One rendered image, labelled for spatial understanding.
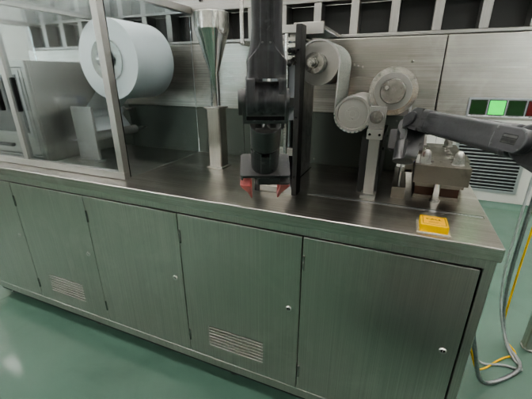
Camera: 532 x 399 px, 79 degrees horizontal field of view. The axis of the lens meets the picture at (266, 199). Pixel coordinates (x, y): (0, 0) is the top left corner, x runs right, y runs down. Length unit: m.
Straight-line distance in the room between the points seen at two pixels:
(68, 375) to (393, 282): 1.51
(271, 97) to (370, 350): 0.93
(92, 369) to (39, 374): 0.23
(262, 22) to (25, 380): 1.83
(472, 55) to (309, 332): 1.17
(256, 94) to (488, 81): 1.11
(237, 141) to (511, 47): 1.17
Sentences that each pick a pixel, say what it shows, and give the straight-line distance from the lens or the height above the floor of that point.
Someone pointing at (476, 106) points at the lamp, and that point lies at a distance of 1.50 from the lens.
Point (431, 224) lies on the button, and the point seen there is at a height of 0.92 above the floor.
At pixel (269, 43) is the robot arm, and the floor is 1.34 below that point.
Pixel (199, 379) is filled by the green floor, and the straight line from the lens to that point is 1.71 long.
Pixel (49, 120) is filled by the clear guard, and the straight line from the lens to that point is 1.69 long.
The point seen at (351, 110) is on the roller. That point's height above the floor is 1.19.
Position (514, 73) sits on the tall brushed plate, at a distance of 1.52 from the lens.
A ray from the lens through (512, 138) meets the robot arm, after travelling 0.63.
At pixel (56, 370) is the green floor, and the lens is 1.98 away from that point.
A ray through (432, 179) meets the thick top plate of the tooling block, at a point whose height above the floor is 0.99.
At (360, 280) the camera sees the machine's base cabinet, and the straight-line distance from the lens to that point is 1.07.
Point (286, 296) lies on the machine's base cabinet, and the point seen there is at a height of 0.57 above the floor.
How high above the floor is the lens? 1.30
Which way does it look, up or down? 21 degrees down
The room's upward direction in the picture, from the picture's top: straight up
